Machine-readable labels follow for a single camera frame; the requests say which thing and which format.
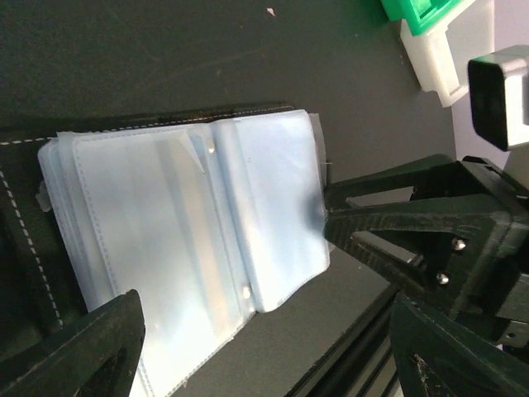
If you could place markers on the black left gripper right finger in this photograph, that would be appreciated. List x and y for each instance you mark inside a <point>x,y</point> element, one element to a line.
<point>435,356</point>

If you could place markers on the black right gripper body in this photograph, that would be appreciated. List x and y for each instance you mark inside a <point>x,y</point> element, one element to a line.
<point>504,302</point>

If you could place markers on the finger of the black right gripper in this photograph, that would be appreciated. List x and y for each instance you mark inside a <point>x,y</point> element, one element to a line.
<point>425,175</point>
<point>413,231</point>

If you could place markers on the white plastic bin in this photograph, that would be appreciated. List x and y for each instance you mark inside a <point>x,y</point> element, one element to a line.
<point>439,56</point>

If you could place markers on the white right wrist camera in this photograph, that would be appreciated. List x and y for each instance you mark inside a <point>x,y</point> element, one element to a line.
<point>498,94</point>

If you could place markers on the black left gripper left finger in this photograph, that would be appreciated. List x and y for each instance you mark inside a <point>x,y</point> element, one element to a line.
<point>95,356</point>

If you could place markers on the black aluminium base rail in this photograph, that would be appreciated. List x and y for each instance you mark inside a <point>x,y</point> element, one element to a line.
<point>360,362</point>

